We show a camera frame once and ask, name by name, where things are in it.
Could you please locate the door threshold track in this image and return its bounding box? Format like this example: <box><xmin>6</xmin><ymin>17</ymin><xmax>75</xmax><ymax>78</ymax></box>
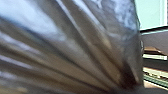
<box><xmin>143</xmin><ymin>66</ymin><xmax>168</xmax><ymax>90</ymax></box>

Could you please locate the white trash bag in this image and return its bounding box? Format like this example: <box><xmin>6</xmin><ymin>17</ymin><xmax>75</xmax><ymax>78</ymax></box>
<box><xmin>0</xmin><ymin>0</ymin><xmax>145</xmax><ymax>93</ymax></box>

